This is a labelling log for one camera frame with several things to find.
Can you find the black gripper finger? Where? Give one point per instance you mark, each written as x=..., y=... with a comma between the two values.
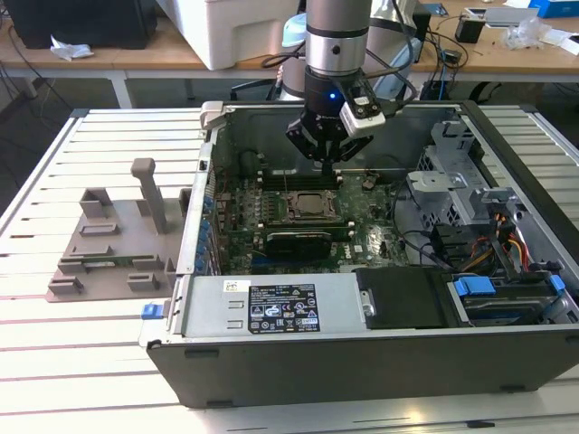
x=355, y=147
x=300, y=135

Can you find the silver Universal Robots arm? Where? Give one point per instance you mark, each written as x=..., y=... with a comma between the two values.
x=337, y=27

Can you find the CPU socket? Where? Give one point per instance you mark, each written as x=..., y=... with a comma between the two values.
x=293, y=195

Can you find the black RAM slot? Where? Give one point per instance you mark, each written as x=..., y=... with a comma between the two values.
x=298, y=177
x=298, y=186
x=298, y=182
x=298, y=173

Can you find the round coin battery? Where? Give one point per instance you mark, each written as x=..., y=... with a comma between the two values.
x=368, y=182

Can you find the green motherboard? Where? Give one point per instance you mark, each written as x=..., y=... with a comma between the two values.
x=362, y=212

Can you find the green RAM stick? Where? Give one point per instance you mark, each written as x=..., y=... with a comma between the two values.
x=117, y=261
x=307, y=224

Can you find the white printer box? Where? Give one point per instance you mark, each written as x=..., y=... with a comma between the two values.
x=244, y=31

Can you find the metal drive cage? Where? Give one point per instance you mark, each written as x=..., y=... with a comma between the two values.
x=452, y=199

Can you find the black graphics card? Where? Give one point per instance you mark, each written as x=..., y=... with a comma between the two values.
x=298, y=246

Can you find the small black adapter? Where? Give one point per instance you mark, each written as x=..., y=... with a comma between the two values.
x=452, y=55

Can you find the black drive connector block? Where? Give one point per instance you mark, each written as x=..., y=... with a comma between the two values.
x=450, y=242

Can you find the blue expansion slot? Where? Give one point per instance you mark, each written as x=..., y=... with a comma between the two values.
x=260, y=265

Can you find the black plastic shroud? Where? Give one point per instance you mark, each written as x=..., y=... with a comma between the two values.
x=402, y=298

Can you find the wooden desk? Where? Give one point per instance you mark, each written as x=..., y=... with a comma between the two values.
x=158, y=59

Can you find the small black box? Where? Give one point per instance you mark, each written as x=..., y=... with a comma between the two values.
x=468, y=29

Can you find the hard disk in blue carrier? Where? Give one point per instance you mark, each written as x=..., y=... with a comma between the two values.
x=472, y=287

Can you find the silver power supply with label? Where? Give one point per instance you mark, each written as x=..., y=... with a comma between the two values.
x=208, y=312

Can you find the brown-grey parts rack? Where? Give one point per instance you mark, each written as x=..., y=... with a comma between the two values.
x=122, y=226

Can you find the silver tray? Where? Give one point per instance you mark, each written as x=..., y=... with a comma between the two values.
x=509, y=17

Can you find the clear plastic bag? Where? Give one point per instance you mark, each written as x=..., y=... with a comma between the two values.
x=524, y=34

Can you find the open grey PC case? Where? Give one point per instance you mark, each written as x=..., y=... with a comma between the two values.
x=362, y=370

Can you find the white paper sheet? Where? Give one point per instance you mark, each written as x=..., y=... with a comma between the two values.
x=561, y=43

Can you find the blue plastic case latch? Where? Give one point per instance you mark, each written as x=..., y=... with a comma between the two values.
x=151, y=312

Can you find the blue cardboard box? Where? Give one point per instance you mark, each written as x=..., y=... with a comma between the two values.
x=556, y=9

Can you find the crumpled white tissue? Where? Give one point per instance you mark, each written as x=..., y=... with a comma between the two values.
x=68, y=50

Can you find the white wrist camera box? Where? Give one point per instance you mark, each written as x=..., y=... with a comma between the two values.
x=364, y=122

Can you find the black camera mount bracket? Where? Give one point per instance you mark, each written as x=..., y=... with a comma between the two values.
x=357, y=92

